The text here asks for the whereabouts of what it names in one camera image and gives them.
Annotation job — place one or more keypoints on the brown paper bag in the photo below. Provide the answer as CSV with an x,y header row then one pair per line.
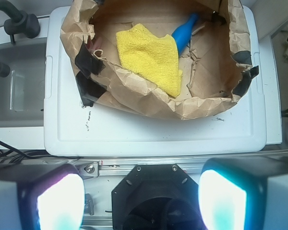
x,y
215,68

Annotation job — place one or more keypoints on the white plastic board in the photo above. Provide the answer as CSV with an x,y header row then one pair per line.
x,y
72,129

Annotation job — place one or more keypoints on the yellow cloth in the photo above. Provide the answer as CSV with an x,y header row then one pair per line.
x,y
153,58

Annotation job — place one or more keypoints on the aluminium rail with bracket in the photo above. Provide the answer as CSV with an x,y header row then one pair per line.
x,y
97,167

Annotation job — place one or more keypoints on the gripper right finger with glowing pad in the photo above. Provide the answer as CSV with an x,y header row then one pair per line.
x,y
244,193

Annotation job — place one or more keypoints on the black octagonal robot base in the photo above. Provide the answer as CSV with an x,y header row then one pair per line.
x,y
156,197

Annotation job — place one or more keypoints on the blue plastic bottle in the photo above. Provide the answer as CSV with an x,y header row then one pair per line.
x,y
183,33

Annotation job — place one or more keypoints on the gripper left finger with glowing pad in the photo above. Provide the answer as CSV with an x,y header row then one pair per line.
x,y
41,197

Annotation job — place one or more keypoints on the grey sink basin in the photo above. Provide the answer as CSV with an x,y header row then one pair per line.
x,y
22,91

